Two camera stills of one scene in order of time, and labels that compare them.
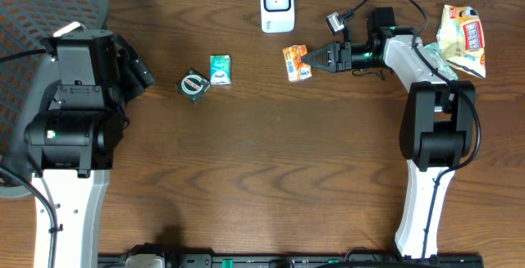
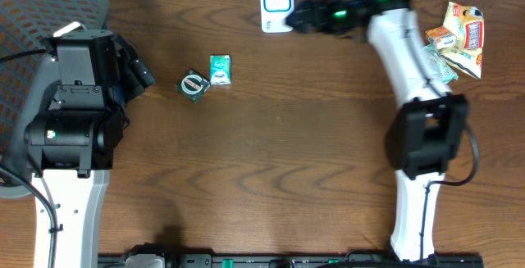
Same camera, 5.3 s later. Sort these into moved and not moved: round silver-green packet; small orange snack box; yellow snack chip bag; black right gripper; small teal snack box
Moved: small orange snack box; black right gripper
Not moved: small teal snack box; round silver-green packet; yellow snack chip bag
